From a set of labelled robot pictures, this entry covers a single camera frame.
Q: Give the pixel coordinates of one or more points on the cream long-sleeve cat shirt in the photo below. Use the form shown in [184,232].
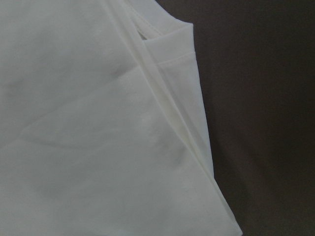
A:
[102,123]

